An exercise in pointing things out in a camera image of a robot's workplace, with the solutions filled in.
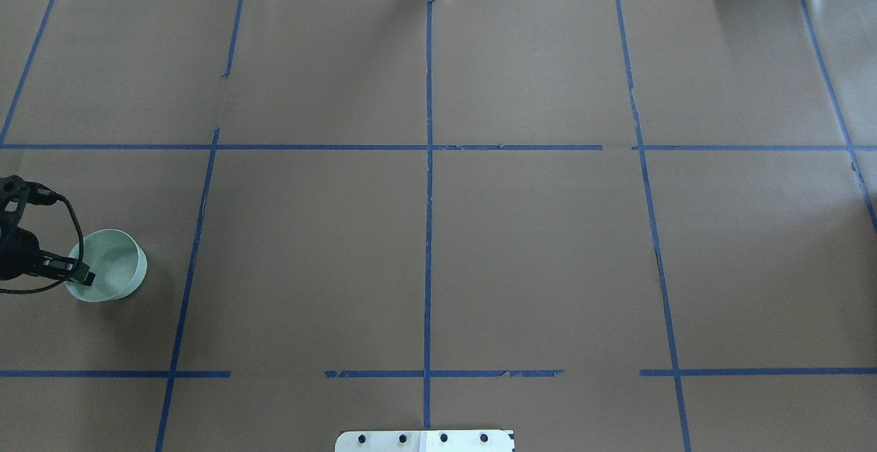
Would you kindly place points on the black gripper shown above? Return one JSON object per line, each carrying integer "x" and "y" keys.
{"x": 16, "y": 253}

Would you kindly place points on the light green bowl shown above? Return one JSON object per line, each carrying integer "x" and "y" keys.
{"x": 118, "y": 263}

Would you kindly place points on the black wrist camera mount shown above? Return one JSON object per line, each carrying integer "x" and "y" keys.
{"x": 16, "y": 193}

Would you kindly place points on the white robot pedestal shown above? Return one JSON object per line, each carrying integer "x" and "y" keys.
{"x": 427, "y": 440}

